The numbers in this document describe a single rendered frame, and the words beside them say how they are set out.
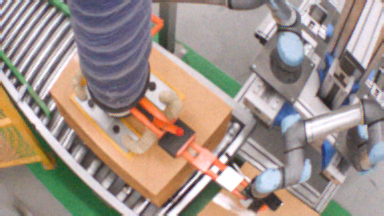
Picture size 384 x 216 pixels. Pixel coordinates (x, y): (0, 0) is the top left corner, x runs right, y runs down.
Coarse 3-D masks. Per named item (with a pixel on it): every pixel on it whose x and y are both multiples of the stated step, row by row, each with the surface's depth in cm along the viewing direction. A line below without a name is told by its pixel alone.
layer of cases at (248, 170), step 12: (240, 168) 297; (252, 168) 297; (228, 192) 294; (276, 192) 294; (288, 192) 294; (216, 204) 292; (228, 204) 292; (240, 204) 292; (288, 204) 292; (300, 204) 292
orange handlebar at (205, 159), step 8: (152, 16) 241; (160, 24) 240; (152, 32) 239; (144, 104) 233; (136, 112) 232; (152, 112) 232; (160, 112) 233; (144, 120) 231; (168, 120) 232; (152, 128) 231; (192, 144) 230; (184, 152) 229; (200, 152) 229; (208, 152) 229; (192, 160) 228; (200, 160) 228; (208, 160) 228; (216, 160) 229; (200, 168) 227; (208, 168) 229; (224, 168) 228; (216, 176) 227; (240, 184) 227; (232, 192) 226; (240, 192) 226; (264, 208) 224
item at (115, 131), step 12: (84, 84) 246; (72, 96) 245; (84, 108) 244; (96, 120) 242; (120, 120) 243; (108, 132) 242; (120, 132) 242; (132, 132) 242; (120, 144) 241; (132, 156) 240
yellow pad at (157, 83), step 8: (152, 72) 248; (152, 80) 247; (160, 80) 247; (152, 88) 243; (160, 88) 246; (168, 88) 246; (176, 88) 247; (144, 96) 246; (152, 96) 245; (184, 96) 246; (152, 104) 245; (160, 104) 245
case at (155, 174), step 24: (72, 72) 250; (168, 72) 250; (192, 96) 248; (216, 96) 248; (72, 120) 253; (192, 120) 246; (216, 120) 246; (96, 144) 245; (216, 144) 278; (120, 168) 246; (144, 168) 241; (168, 168) 241; (192, 168) 268; (144, 192) 259; (168, 192) 262
